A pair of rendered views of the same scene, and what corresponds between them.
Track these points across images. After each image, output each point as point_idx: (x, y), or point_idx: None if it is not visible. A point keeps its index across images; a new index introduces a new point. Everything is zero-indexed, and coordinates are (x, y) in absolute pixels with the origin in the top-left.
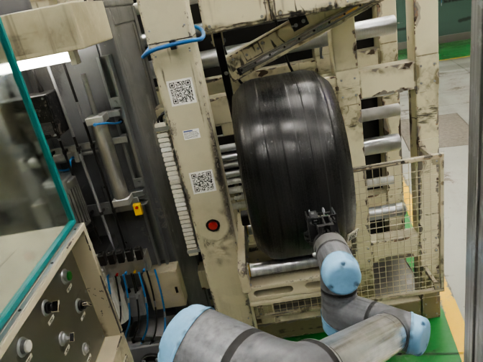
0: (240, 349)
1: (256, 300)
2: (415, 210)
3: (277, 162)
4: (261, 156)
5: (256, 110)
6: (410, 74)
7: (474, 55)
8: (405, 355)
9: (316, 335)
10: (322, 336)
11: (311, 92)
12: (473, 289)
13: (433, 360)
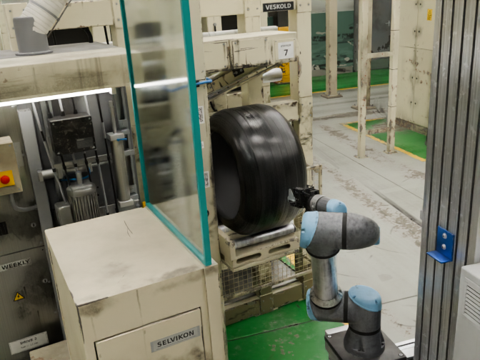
0: (348, 216)
1: (237, 266)
2: None
3: (268, 160)
4: (259, 156)
5: (248, 128)
6: (295, 109)
7: (432, 99)
8: (300, 324)
9: (228, 326)
10: (233, 326)
11: (278, 117)
12: (430, 174)
13: (321, 323)
